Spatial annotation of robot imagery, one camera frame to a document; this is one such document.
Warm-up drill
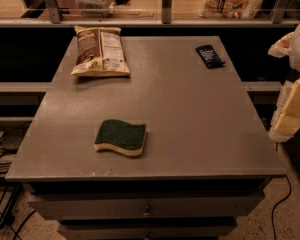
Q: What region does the upper drawer knob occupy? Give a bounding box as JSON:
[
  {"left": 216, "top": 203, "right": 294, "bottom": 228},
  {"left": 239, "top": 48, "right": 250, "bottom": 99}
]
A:
[{"left": 143, "top": 207, "right": 153, "bottom": 218}]

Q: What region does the grey drawer cabinet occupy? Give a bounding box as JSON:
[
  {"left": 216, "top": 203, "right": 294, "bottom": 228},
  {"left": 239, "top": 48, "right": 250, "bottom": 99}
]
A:
[{"left": 7, "top": 36, "right": 285, "bottom": 240}]

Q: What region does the dark blue snack packet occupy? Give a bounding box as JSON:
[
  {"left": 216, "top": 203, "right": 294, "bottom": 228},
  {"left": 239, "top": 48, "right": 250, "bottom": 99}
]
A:
[{"left": 196, "top": 45, "right": 225, "bottom": 69}]

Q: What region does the colourful printed bag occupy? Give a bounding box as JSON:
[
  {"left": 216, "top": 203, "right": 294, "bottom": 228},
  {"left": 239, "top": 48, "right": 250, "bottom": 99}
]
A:
[{"left": 199, "top": 0, "right": 263, "bottom": 19}]

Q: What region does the green and yellow sponge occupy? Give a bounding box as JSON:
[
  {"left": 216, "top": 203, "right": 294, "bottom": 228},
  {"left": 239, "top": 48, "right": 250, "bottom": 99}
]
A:
[{"left": 94, "top": 119, "right": 147, "bottom": 156}]

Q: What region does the black cable right floor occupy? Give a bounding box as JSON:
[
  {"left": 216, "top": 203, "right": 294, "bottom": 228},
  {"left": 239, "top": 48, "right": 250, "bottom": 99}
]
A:
[{"left": 270, "top": 175, "right": 293, "bottom": 240}]

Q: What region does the brown snack bag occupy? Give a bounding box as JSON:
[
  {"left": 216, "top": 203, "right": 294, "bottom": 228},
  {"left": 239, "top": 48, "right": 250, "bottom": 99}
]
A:
[{"left": 71, "top": 26, "right": 130, "bottom": 77}]

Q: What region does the clear plastic container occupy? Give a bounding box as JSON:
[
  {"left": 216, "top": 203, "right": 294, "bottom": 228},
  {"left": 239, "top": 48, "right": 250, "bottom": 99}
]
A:
[{"left": 76, "top": 0, "right": 114, "bottom": 18}]

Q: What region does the black cables left floor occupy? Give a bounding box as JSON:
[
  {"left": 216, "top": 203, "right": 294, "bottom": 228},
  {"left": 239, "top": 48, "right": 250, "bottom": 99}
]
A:
[{"left": 0, "top": 121, "right": 36, "bottom": 240}]

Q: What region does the metal shelf rail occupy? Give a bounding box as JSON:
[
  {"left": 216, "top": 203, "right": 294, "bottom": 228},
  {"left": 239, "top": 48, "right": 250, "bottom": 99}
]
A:
[{"left": 0, "top": 0, "right": 300, "bottom": 28}]

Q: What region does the padded gripper finger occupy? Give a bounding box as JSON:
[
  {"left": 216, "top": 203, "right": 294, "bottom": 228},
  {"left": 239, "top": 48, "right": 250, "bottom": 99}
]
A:
[
  {"left": 269, "top": 78, "right": 300, "bottom": 143},
  {"left": 268, "top": 32, "right": 293, "bottom": 58}
]

